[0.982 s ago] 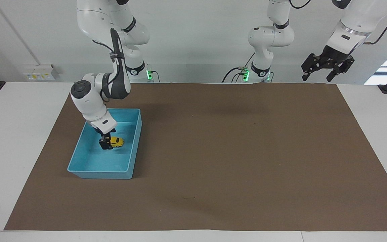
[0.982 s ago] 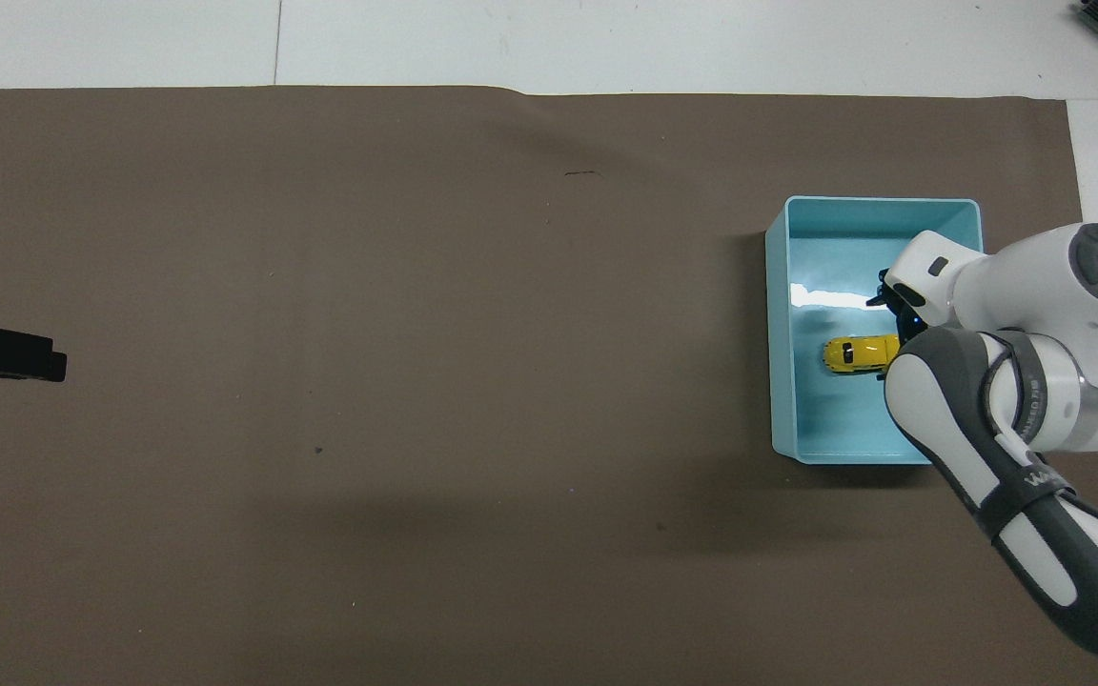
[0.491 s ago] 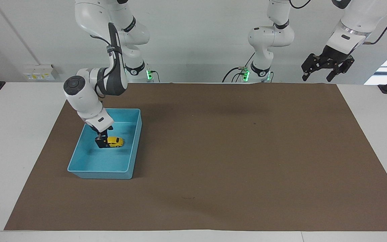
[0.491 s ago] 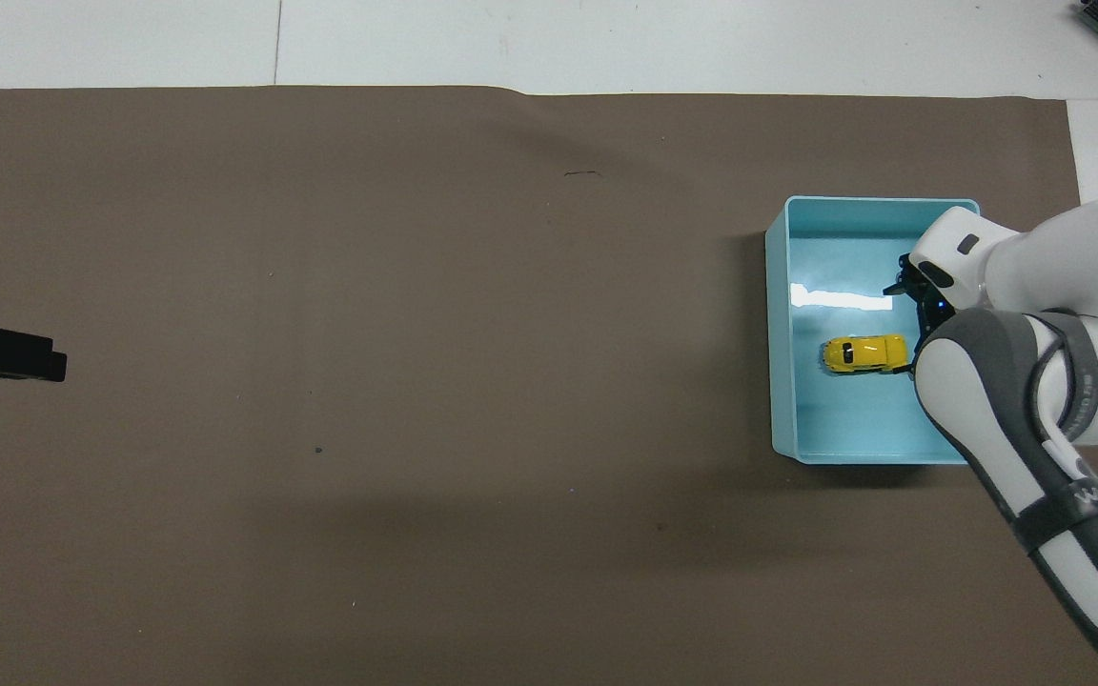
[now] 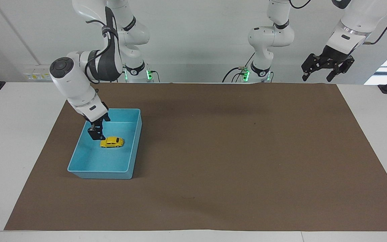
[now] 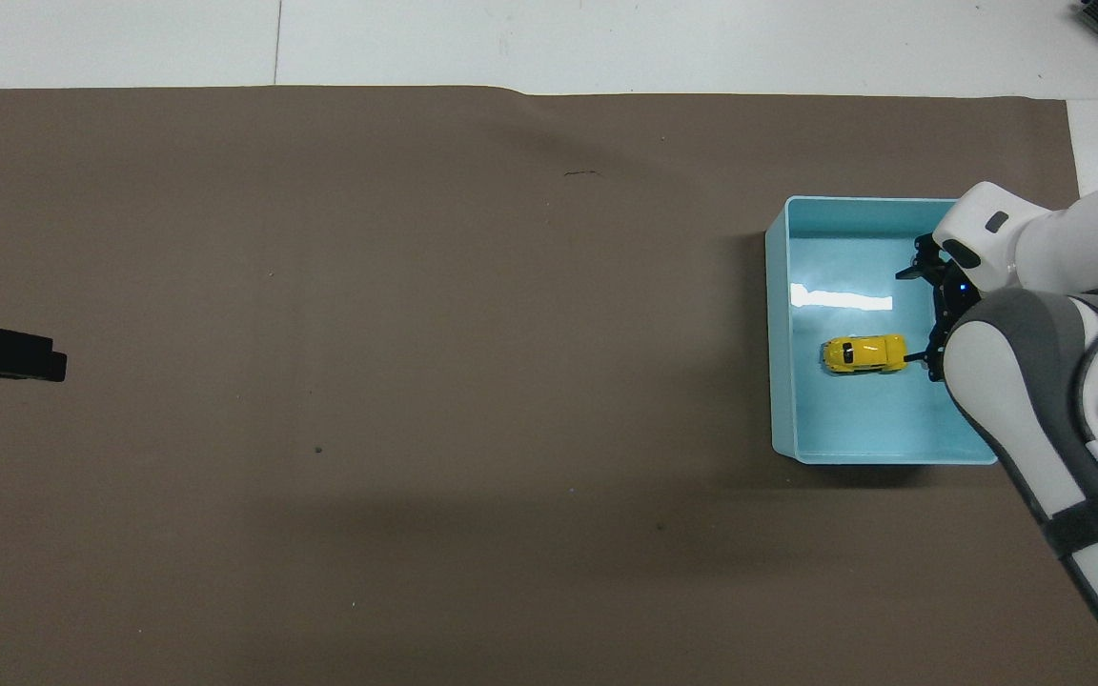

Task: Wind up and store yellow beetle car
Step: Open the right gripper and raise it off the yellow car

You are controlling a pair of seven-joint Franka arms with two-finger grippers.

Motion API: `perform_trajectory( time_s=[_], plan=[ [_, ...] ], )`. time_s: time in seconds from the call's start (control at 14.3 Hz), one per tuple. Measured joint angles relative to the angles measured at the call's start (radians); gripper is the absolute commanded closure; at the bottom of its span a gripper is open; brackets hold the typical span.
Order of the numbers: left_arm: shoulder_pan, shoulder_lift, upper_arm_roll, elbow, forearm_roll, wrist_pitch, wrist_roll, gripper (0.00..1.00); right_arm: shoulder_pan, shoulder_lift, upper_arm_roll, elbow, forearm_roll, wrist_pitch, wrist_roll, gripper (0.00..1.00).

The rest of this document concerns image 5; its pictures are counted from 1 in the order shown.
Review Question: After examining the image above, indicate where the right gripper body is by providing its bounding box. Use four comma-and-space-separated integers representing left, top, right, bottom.
82, 102, 111, 125

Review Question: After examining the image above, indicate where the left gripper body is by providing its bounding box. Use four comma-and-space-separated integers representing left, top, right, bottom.
319, 45, 352, 66

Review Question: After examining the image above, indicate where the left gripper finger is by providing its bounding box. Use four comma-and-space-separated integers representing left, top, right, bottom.
301, 53, 329, 82
326, 55, 355, 83

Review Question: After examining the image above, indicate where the yellow toy beetle car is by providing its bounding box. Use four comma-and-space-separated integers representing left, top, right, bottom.
100, 136, 125, 149

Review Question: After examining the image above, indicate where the light blue plastic bin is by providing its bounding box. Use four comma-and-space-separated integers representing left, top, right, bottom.
67, 108, 143, 180

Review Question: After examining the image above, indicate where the white wall socket strip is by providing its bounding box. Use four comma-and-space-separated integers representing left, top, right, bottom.
23, 70, 51, 81

